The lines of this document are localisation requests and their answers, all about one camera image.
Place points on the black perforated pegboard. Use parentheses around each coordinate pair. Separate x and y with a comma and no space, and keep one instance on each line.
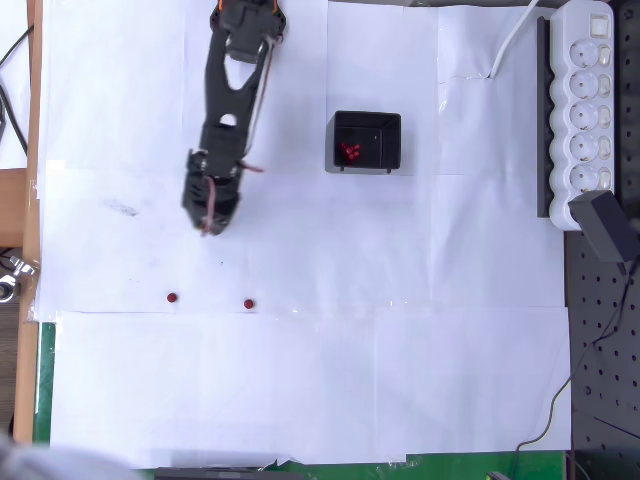
(605,375)

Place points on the metal clamp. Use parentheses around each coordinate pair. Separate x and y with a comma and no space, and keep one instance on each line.
(20,265)

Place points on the green cutting mat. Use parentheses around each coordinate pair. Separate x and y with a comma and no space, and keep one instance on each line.
(45,380)

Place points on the blurred grey object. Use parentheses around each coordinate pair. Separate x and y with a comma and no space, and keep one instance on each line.
(40,465)

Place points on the black square container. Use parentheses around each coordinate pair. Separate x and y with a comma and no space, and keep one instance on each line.
(331,150)

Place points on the flat black device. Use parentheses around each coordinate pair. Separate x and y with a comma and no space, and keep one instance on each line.
(225,475)

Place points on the black power adapter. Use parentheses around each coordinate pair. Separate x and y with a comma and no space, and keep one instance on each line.
(600,225)

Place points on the white power strip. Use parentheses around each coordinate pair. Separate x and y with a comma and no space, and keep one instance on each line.
(582,115)

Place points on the white paper table cover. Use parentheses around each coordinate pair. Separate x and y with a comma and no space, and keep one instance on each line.
(325,375)

